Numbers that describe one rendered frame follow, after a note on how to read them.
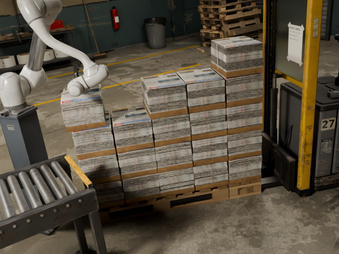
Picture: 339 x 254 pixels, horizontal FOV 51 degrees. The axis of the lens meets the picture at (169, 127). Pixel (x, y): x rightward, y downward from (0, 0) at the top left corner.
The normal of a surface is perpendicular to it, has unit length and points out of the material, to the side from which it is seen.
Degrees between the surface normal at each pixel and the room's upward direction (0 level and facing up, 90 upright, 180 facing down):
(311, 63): 90
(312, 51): 90
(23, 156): 90
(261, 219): 0
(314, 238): 0
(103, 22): 90
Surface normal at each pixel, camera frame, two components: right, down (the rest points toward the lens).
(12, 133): -0.39, 0.40
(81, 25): 0.52, 0.29
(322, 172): 0.18, 0.37
